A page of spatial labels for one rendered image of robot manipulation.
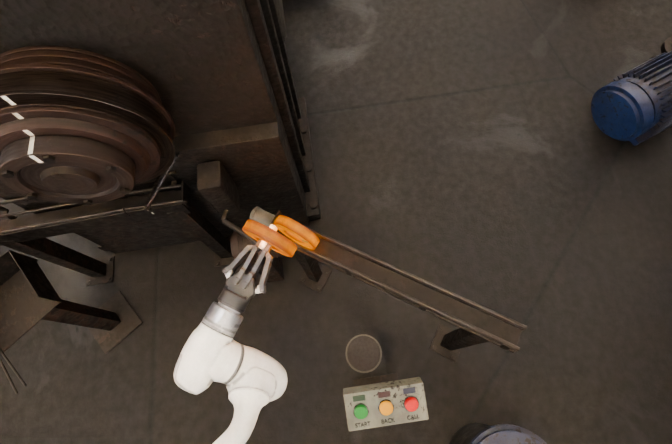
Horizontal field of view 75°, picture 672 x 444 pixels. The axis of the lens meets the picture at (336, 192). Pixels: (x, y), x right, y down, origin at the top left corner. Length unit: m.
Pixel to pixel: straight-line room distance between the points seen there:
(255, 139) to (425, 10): 1.76
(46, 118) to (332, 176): 1.45
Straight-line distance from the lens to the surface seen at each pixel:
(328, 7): 2.91
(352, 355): 1.53
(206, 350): 1.15
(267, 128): 1.39
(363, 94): 2.49
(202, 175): 1.46
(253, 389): 1.19
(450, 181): 2.28
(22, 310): 1.84
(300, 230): 1.34
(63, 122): 1.11
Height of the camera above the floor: 2.04
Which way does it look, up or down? 67 degrees down
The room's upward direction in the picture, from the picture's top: 8 degrees counter-clockwise
